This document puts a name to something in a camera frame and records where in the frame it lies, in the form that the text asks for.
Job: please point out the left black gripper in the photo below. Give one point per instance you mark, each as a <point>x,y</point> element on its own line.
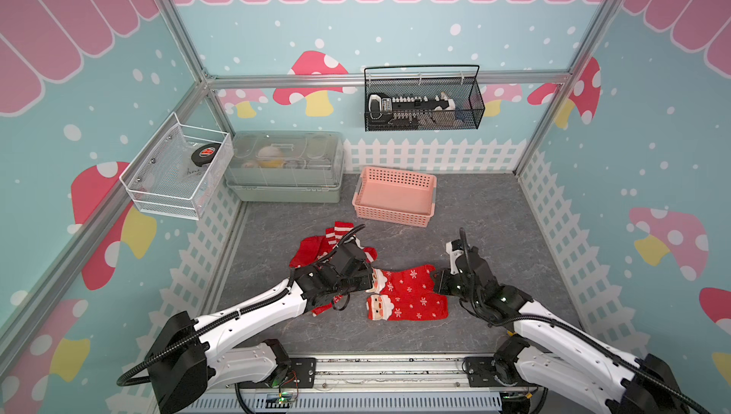
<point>365,275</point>

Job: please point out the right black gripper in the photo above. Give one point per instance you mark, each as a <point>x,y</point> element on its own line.
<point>440,285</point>

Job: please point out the red sock white lettering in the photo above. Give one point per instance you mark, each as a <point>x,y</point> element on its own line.
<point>312,249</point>

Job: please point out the red Santa sock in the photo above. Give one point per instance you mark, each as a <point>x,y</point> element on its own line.
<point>409,281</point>
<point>412,308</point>

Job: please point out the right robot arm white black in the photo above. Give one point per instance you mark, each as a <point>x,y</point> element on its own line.
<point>545,350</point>

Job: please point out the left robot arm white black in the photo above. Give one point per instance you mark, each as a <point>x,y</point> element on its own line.
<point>193,355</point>

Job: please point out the pink plastic basket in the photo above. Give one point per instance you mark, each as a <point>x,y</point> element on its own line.
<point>395,196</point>

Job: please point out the clear lidded storage box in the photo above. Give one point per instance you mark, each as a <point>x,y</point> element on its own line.
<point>290,166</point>

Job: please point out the white black remote in basket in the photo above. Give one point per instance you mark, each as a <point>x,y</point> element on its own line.
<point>410,112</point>

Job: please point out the black red tape measure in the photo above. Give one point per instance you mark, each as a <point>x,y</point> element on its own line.
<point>205,154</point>

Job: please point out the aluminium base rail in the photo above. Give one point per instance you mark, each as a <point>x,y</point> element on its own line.
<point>373,383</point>

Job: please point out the black wire mesh wall basket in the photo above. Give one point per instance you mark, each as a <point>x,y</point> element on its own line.
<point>459,82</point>

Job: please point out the white wire wall basket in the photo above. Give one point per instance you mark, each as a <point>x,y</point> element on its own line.
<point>162,180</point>

